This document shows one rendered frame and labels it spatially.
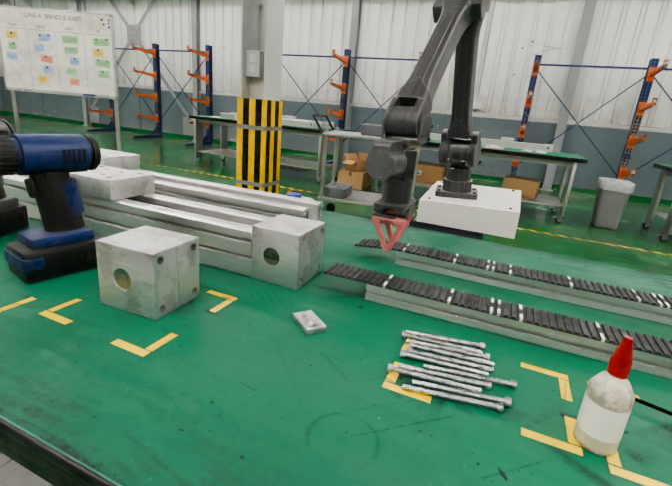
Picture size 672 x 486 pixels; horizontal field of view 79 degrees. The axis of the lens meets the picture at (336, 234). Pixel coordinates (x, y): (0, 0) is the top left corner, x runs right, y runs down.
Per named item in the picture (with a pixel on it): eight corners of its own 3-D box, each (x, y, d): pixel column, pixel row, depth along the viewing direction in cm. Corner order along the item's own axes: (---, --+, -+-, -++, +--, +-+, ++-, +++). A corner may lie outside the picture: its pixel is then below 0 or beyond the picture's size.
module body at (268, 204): (320, 236, 96) (323, 201, 94) (301, 248, 87) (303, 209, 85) (84, 186, 124) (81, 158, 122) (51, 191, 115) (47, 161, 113)
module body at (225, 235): (280, 260, 79) (282, 218, 77) (250, 277, 70) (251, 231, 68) (17, 196, 107) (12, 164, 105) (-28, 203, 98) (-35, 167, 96)
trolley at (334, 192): (412, 222, 429) (427, 124, 399) (411, 236, 377) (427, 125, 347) (318, 209, 446) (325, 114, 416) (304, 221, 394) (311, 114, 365)
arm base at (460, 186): (476, 192, 125) (436, 189, 128) (480, 166, 122) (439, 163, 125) (477, 200, 117) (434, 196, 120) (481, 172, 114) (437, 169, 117)
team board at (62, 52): (4, 164, 539) (-22, 0, 482) (33, 159, 587) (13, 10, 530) (114, 174, 534) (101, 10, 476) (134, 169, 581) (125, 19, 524)
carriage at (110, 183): (156, 204, 89) (154, 174, 87) (112, 214, 79) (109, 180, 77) (103, 193, 95) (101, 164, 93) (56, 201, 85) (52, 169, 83)
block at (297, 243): (326, 266, 78) (330, 219, 75) (296, 290, 67) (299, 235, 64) (286, 257, 81) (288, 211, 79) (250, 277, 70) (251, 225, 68)
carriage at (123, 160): (141, 178, 115) (139, 154, 113) (106, 183, 105) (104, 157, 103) (100, 170, 120) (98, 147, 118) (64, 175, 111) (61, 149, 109)
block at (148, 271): (209, 289, 65) (209, 232, 62) (156, 320, 54) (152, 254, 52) (160, 276, 68) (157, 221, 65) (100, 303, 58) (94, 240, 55)
